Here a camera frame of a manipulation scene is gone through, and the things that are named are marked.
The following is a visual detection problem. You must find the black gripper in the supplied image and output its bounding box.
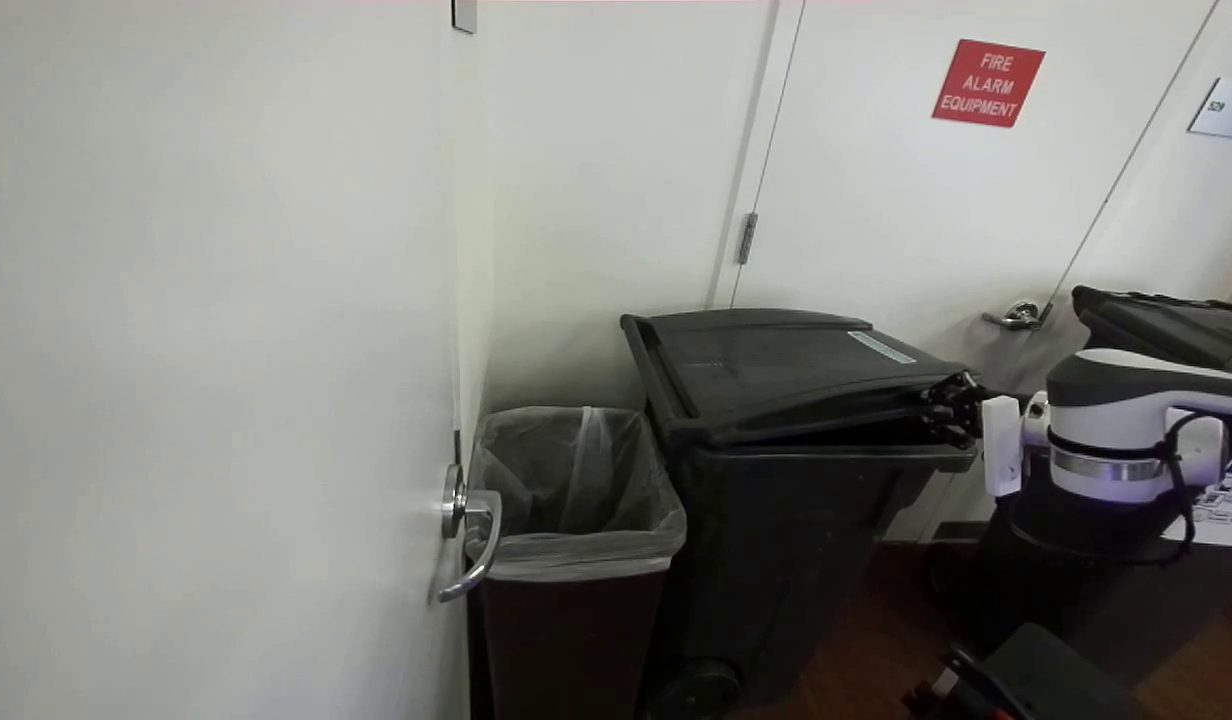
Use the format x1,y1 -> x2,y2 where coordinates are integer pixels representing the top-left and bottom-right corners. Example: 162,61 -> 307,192
909,367 -> 988,448

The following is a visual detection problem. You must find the black hinged dustbin lid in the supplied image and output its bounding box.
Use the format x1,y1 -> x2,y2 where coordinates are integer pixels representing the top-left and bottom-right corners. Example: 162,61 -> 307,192
615,303 -> 988,453

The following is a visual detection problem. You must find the large black wheeled dustbin body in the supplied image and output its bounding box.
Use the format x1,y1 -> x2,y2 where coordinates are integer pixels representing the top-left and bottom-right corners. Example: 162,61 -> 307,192
647,433 -> 986,720

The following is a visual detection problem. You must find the red fire alarm sign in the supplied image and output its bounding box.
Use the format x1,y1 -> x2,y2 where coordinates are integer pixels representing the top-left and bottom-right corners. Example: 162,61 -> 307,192
930,38 -> 1054,134

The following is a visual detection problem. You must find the clear plastic bin liner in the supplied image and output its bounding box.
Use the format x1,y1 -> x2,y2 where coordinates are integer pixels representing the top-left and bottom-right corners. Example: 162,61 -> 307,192
470,401 -> 698,590

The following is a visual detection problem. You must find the small brown waste bin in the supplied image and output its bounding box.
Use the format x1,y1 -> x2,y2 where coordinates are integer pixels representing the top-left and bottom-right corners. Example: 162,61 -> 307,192
470,404 -> 691,720

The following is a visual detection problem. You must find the white open door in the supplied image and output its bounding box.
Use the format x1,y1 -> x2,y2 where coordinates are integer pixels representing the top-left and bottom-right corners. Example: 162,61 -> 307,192
0,0 -> 491,720

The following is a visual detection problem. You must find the silver lever door handle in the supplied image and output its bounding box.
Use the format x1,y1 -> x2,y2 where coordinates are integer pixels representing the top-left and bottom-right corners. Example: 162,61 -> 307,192
427,458 -> 508,608
980,302 -> 1054,336

